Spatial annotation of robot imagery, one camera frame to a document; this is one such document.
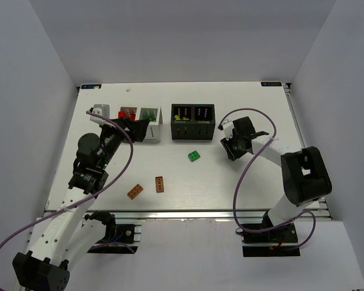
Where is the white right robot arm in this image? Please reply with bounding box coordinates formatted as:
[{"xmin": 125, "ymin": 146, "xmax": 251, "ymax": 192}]
[{"xmin": 218, "ymin": 117, "xmax": 332, "ymax": 233}]

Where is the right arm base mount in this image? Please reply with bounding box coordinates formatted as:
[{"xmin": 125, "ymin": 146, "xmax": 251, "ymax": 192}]
[{"xmin": 235, "ymin": 212, "xmax": 300, "ymax": 258}]

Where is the red arch lego brick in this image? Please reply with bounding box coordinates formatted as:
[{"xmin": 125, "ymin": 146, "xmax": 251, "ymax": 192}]
[{"xmin": 118, "ymin": 110, "xmax": 136, "ymax": 121}]

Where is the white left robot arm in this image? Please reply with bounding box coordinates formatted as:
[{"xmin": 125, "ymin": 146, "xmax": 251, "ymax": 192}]
[{"xmin": 12, "ymin": 117, "xmax": 150, "ymax": 290}]

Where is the blue label sticker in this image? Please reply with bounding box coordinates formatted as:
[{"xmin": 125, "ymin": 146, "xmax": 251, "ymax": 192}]
[
  {"xmin": 80, "ymin": 84, "xmax": 102, "ymax": 90},
  {"xmin": 260, "ymin": 81, "xmax": 282, "ymax": 87}
]

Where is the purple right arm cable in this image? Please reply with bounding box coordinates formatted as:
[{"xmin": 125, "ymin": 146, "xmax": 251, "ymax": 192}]
[{"xmin": 220, "ymin": 108, "xmax": 317, "ymax": 250}]

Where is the orange lego brick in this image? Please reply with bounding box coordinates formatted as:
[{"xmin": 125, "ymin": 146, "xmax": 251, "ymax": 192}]
[{"xmin": 127, "ymin": 184, "xmax": 143, "ymax": 199}]

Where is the lime rounded lego brick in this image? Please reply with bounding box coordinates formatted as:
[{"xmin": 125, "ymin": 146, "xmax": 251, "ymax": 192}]
[{"xmin": 174, "ymin": 115, "xmax": 190, "ymax": 121}]

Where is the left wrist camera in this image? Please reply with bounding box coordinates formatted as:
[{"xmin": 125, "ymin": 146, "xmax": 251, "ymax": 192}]
[{"xmin": 87, "ymin": 104, "xmax": 110, "ymax": 126}]

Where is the white two-compartment container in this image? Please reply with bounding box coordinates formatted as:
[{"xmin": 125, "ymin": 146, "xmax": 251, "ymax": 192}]
[{"xmin": 118, "ymin": 106, "xmax": 163, "ymax": 142}]

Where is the blue label sticker right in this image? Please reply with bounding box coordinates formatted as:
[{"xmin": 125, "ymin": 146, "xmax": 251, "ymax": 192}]
[{"xmin": 260, "ymin": 81, "xmax": 282, "ymax": 87}]

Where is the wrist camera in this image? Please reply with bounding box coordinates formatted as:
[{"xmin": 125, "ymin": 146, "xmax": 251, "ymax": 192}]
[
  {"xmin": 87, "ymin": 104, "xmax": 110, "ymax": 126},
  {"xmin": 218, "ymin": 119, "xmax": 234, "ymax": 140}
]

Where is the blue label sticker left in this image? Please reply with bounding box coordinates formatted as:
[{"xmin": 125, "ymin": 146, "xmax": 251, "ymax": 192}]
[{"xmin": 80, "ymin": 84, "xmax": 102, "ymax": 90}]

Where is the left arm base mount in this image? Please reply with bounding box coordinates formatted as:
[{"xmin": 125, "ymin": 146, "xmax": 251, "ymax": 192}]
[{"xmin": 83, "ymin": 211, "xmax": 141, "ymax": 254}]

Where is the green square lego brick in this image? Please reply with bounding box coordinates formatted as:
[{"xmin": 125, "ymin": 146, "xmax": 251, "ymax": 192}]
[{"xmin": 187, "ymin": 150, "xmax": 201, "ymax": 162}]

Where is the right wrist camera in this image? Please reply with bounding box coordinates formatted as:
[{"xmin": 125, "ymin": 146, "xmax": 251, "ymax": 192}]
[{"xmin": 218, "ymin": 119, "xmax": 234, "ymax": 140}]

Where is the brown lego brick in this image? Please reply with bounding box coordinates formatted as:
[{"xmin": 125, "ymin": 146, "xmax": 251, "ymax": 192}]
[{"xmin": 155, "ymin": 176, "xmax": 164, "ymax": 193}]

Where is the black two-compartment container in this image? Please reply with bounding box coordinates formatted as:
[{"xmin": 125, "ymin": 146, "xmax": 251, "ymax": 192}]
[{"xmin": 170, "ymin": 104, "xmax": 215, "ymax": 141}]

